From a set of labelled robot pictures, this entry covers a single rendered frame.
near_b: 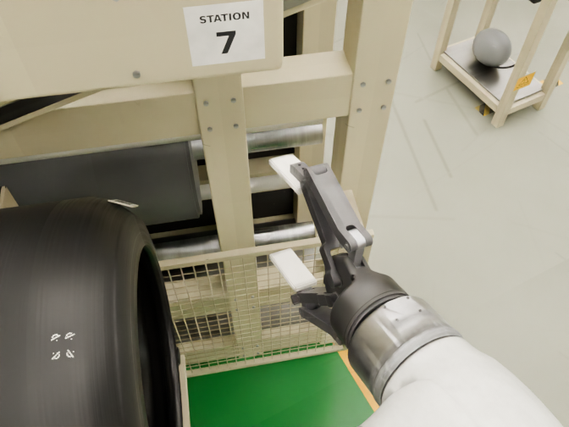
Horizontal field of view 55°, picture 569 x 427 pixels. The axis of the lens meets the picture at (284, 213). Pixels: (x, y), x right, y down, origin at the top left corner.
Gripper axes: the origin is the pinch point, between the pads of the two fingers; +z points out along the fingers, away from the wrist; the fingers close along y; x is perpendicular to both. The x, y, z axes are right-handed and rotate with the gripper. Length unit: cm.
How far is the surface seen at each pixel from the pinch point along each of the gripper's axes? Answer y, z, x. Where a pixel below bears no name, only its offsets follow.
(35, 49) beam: 16.5, 19.9, 21.6
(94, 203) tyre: -10.3, 28.0, 18.5
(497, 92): -77, 149, -205
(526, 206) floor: -111, 94, -180
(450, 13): -43, 183, -194
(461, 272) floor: -122, 80, -130
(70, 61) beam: 14.8, 19.5, 18.2
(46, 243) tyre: -8.3, 18.1, 26.3
